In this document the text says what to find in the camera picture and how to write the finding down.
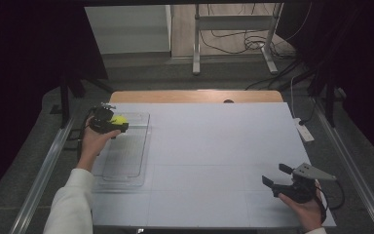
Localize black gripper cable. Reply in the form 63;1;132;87
76;108;94;162
315;179;346;212

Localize clear plastic tray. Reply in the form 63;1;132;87
92;111;152;188

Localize wooden table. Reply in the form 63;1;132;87
109;90;285;104

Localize yellow tennis ball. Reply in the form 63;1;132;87
110;115;129;126

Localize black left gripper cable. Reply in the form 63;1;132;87
76;108;94;162

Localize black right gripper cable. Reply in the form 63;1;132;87
315;179;346;212

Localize white desk frame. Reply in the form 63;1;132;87
192;3;283;76

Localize person's right hand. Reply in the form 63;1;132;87
277;188;327;234

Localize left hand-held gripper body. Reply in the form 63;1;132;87
88;102;118;135

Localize person's left hand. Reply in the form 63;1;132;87
76;116;122;173

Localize black floor cable bundle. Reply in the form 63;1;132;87
199;28;297;60

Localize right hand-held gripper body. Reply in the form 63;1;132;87
271;162;338;205

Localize black stand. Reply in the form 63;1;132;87
278;64;339;128
50;73;115;129

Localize white cabinet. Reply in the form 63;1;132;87
84;4;172;56

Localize metal floor rail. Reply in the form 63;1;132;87
314;97;374;234
9;117;76;234

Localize white power strip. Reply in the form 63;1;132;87
292;117;316;143

